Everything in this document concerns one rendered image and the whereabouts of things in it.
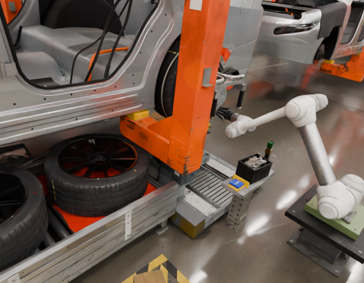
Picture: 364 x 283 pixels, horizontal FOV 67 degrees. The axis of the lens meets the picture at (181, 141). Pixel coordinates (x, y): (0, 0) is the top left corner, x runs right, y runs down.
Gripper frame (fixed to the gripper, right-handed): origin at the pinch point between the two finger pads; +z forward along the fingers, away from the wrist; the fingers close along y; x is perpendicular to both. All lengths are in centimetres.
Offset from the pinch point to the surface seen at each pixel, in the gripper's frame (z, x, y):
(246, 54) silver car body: 10, -8, 66
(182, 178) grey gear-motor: -24, 20, -66
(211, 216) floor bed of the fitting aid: -50, -3, -76
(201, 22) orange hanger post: -38, 110, -3
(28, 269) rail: -33, 101, -139
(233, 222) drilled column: -65, -8, -71
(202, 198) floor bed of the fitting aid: -32, -11, -69
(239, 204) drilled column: -65, 4, -58
